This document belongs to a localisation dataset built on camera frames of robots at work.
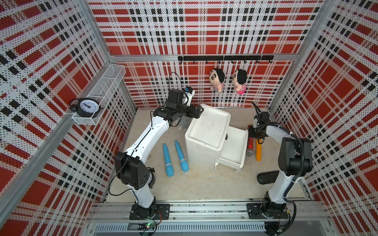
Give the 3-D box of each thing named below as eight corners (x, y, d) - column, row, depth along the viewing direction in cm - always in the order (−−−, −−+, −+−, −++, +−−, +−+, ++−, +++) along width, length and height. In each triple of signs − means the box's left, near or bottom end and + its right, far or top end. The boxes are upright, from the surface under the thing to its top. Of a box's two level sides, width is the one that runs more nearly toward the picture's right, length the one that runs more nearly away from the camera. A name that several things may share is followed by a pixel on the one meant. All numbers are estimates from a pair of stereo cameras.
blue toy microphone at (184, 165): (182, 173, 88) (181, 171, 86) (174, 142, 102) (173, 140, 100) (189, 170, 89) (189, 169, 87) (181, 140, 103) (180, 138, 101)
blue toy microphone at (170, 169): (168, 177, 87) (167, 176, 84) (163, 145, 101) (162, 143, 98) (174, 176, 87) (174, 174, 85) (168, 144, 101) (168, 142, 99)
